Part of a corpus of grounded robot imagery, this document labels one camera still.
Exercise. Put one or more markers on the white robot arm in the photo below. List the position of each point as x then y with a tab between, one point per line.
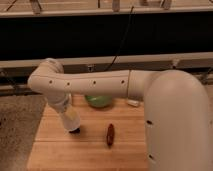
178	123

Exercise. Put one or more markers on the black eraser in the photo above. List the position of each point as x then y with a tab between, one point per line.
76	131

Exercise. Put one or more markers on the green bowl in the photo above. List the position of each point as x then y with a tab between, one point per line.
98	101

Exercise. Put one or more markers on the white rectangular block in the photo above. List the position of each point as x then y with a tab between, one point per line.
133	103

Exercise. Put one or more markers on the dark red oblong object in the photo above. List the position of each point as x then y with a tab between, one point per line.
110	135

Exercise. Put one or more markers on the bamboo cutting board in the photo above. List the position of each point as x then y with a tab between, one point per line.
56	150

